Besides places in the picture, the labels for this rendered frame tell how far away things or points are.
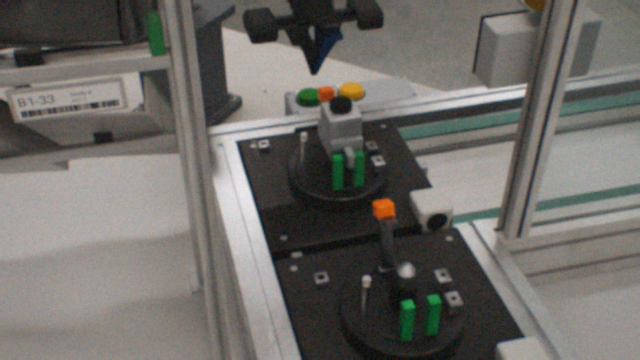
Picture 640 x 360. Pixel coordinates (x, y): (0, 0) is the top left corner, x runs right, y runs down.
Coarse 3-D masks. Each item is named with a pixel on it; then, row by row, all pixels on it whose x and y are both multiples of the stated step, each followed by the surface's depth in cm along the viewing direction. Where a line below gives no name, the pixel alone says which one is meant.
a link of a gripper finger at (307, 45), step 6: (288, 36) 102; (294, 42) 100; (300, 42) 100; (306, 42) 100; (312, 42) 100; (306, 48) 101; (312, 48) 102; (306, 54) 102; (312, 54) 103; (306, 60) 104; (312, 60) 104; (312, 66) 105; (312, 72) 106
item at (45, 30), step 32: (0, 0) 61; (32, 0) 61; (64, 0) 62; (96, 0) 62; (128, 0) 66; (0, 32) 62; (32, 32) 62; (64, 32) 62; (96, 32) 62; (128, 32) 65
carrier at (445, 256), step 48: (432, 240) 93; (288, 288) 86; (336, 288) 86; (384, 288) 84; (432, 288) 84; (480, 288) 87; (336, 336) 81; (384, 336) 79; (432, 336) 79; (480, 336) 81
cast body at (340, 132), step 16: (336, 96) 96; (320, 112) 97; (336, 112) 94; (352, 112) 94; (320, 128) 99; (336, 128) 94; (352, 128) 95; (336, 144) 95; (352, 144) 95; (352, 160) 94
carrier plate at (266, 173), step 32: (384, 128) 112; (256, 160) 105; (288, 160) 106; (416, 160) 106; (256, 192) 100; (288, 192) 100; (288, 224) 95; (320, 224) 95; (352, 224) 95; (416, 224) 95; (288, 256) 92
